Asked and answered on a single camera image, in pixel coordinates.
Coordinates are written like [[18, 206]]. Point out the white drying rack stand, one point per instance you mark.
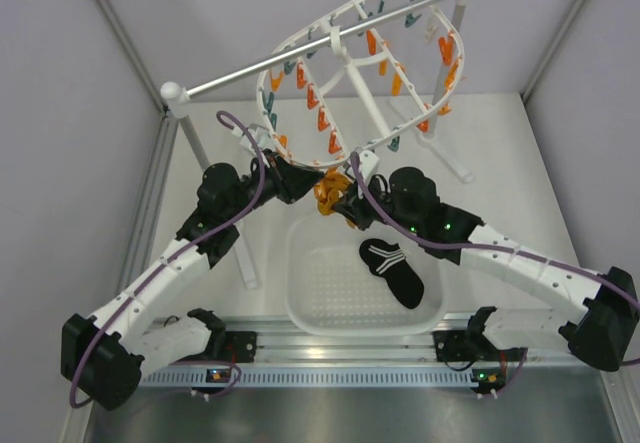
[[320, 38]]

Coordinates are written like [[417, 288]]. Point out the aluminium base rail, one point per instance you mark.
[[275, 353]]

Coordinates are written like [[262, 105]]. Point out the mustard yellow sock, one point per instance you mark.
[[336, 183], [326, 195]]

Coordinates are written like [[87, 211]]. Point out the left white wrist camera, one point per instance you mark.
[[261, 136]]

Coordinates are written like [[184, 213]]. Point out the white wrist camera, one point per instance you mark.
[[364, 165], [261, 136]]

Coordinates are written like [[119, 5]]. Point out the black striped sock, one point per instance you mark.
[[389, 262]]

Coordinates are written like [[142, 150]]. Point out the white oval clip hanger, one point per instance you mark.
[[360, 73]]

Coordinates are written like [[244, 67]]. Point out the teal clothes peg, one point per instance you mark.
[[394, 144]]

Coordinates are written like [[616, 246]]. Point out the orange clothes peg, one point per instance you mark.
[[323, 121], [335, 145], [423, 126]]

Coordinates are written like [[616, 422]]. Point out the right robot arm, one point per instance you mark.
[[598, 313]]

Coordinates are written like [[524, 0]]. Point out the white laundry basket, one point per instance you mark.
[[330, 291]]

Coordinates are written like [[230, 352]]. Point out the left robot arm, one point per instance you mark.
[[106, 354]]

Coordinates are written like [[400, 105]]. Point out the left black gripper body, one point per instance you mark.
[[277, 181]]

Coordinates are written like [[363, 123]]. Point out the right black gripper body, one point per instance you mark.
[[365, 211]]

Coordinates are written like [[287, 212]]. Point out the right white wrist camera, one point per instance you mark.
[[364, 165]]

